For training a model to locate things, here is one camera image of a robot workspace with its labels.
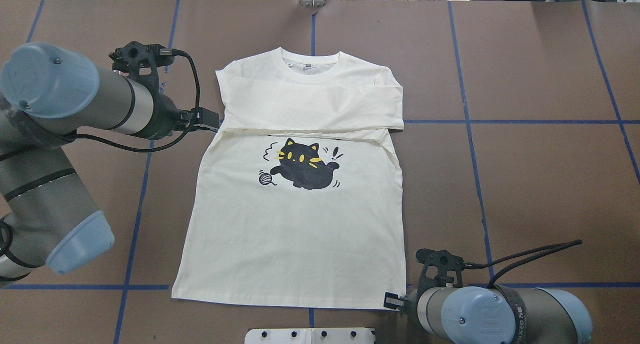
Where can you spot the white long-sleeve cat shirt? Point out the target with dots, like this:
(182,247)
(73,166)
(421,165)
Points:
(298,197)

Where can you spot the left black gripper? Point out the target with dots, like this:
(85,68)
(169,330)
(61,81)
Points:
(165,116)

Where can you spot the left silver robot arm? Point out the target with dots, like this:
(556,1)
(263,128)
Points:
(51,97)

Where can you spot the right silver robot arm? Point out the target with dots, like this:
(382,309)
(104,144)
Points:
(497,315)

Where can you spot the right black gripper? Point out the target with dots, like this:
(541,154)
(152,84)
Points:
(413,299)

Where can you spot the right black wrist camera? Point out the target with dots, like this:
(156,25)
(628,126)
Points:
(440,269)

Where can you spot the white camera mast with base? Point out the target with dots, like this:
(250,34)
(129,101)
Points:
(357,334)

